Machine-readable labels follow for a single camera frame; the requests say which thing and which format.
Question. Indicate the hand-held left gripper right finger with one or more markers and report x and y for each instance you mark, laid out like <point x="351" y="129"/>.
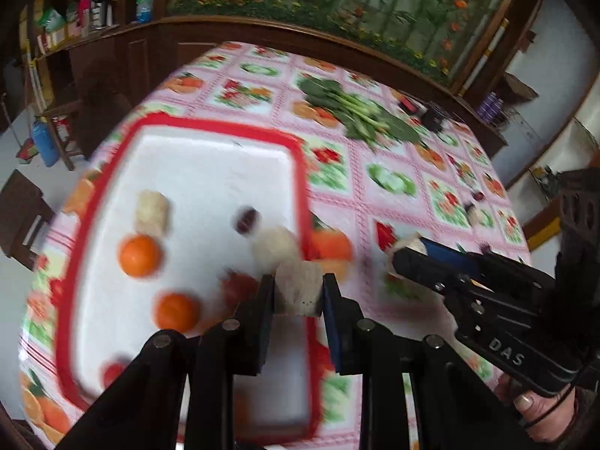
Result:
<point x="332" y="328"/>

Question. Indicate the bunch of leafy greens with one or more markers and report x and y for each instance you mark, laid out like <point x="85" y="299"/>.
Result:
<point x="328" y="91"/>

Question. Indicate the black device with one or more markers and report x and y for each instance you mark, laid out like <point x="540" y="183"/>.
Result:
<point x="433" y="117"/>

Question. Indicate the broom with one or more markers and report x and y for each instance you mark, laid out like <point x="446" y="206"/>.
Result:
<point x="29" y="152"/>

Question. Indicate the black thermos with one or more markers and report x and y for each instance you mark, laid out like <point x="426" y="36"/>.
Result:
<point x="101" y="7"/>

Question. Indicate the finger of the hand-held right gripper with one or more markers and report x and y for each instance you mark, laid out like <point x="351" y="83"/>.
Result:
<point x="422" y="269"/>
<point x="450" y="253"/>

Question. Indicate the wooden chair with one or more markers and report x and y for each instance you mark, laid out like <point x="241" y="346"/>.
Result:
<point x="70" y="112"/>

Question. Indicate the green packet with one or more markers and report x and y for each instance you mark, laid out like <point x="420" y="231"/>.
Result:
<point x="50" y="18"/>

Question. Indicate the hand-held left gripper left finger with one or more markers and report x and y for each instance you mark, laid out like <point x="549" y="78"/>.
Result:
<point x="266" y="323"/>

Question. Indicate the small wooden shelf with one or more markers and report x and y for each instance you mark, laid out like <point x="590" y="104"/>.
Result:
<point x="520" y="86"/>

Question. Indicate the person's right hand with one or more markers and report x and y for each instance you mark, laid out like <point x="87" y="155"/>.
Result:
<point x="529" y="408"/>

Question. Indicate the flower garden wall mural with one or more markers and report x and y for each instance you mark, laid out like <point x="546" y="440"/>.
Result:
<point x="351" y="0"/>

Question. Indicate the pink bottle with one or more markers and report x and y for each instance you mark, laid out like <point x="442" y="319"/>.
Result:
<point x="84" y="11"/>

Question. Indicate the purple bundle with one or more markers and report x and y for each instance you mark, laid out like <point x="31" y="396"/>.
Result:
<point x="488" y="107"/>

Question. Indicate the white pole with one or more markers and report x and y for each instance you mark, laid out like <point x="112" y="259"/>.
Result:
<point x="487" y="54"/>

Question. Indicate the wooden wall cabinet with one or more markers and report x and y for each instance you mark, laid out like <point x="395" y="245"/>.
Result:
<point x="154" y="56"/>

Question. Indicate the pale peeled fruit piece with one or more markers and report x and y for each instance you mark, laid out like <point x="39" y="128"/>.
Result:
<point x="300" y="288"/>
<point x="407" y="245"/>
<point x="152" y="213"/>
<point x="276" y="243"/>
<point x="476" y="214"/>

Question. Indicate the dark wooden stool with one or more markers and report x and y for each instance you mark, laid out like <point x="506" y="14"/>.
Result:
<point x="23" y="206"/>

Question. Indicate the red and black item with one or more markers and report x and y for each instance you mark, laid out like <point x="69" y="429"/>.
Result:
<point x="407" y="104"/>

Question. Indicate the orange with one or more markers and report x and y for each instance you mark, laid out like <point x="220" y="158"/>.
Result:
<point x="140" y="255"/>
<point x="177" y="311"/>

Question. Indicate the white tray with red rim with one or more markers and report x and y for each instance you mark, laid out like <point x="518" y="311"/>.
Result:
<point x="211" y="173"/>

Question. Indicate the fruit print tablecloth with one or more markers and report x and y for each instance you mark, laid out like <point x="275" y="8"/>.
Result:
<point x="375" y="206"/>

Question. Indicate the blue bottle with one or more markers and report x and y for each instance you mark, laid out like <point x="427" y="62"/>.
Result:
<point x="45" y="143"/>

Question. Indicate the dark red round fruit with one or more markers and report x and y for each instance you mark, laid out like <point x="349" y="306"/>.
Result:
<point x="247" y="220"/>

